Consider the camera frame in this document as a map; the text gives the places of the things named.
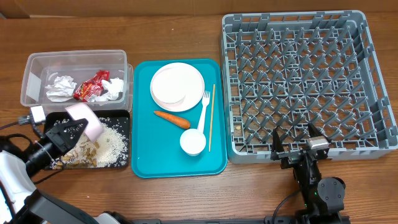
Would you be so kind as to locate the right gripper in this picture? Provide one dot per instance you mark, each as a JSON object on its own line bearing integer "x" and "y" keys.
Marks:
{"x": 293, "y": 157}

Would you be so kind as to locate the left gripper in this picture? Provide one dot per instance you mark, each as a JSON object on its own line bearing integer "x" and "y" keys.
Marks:
{"x": 61, "y": 135}

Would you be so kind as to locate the pink bowl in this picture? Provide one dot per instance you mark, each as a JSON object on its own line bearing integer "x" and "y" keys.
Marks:
{"x": 94, "y": 128}

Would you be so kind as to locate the white napkin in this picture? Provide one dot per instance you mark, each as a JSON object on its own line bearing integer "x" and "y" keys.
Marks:
{"x": 61, "y": 90}

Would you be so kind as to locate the peanut shells and rice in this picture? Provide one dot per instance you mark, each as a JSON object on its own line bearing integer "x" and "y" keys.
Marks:
{"x": 105, "y": 149}

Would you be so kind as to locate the red snack wrapper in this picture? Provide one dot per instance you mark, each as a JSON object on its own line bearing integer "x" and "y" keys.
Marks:
{"x": 90, "y": 89}

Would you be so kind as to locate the white tissue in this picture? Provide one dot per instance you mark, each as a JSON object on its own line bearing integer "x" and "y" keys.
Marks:
{"x": 112, "y": 88}

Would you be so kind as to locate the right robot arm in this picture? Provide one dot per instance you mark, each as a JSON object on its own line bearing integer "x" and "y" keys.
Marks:
{"x": 323, "y": 197}

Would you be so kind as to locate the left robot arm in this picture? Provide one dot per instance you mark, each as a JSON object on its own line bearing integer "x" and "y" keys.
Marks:
{"x": 21, "y": 200}

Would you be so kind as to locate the grey dishwasher rack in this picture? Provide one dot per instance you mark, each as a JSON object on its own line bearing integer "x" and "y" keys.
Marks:
{"x": 287, "y": 69}

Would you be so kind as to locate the black tray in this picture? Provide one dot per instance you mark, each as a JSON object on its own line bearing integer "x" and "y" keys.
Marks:
{"x": 121, "y": 115}

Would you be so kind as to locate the clear plastic bin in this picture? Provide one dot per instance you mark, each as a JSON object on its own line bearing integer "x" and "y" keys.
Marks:
{"x": 43, "y": 68}

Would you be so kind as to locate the teal serving tray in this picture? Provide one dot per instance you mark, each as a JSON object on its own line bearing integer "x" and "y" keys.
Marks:
{"x": 155, "y": 142}

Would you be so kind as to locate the wooden chopstick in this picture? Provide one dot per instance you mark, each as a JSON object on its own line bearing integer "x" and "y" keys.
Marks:
{"x": 211, "y": 119}

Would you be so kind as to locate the white plastic fork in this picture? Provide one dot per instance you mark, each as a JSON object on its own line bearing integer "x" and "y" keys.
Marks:
{"x": 205, "y": 102}

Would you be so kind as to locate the white cup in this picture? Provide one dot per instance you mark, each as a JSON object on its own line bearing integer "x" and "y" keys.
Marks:
{"x": 193, "y": 142}

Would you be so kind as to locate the orange carrot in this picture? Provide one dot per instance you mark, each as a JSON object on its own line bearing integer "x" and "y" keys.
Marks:
{"x": 176, "y": 120}

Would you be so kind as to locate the white round plate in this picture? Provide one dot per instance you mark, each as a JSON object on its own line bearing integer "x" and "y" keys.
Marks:
{"x": 177, "y": 87}

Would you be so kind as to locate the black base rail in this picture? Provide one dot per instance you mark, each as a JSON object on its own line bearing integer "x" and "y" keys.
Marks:
{"x": 217, "y": 221}

